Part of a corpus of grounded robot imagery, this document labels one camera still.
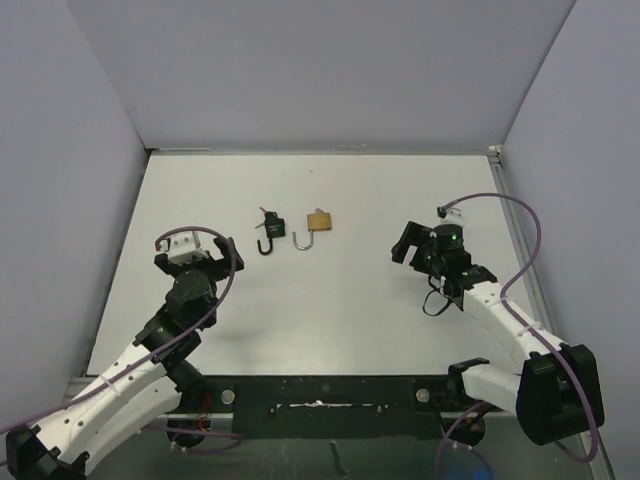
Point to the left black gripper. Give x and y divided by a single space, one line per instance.
221 267

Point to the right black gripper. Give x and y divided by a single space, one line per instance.
415 234

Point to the black-headed keys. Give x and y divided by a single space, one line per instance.
270 217

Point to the black padlock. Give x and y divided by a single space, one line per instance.
278 230

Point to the brass padlock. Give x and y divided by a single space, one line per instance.
315 223

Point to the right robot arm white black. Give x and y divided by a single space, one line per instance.
556 394

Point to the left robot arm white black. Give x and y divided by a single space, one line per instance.
148 379

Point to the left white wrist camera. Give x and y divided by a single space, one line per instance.
182 248

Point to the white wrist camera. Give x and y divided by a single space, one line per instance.
182 248
450 214

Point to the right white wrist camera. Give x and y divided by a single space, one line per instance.
450 214

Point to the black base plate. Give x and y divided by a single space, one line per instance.
317 407

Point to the aluminium right rail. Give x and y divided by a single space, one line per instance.
517 220

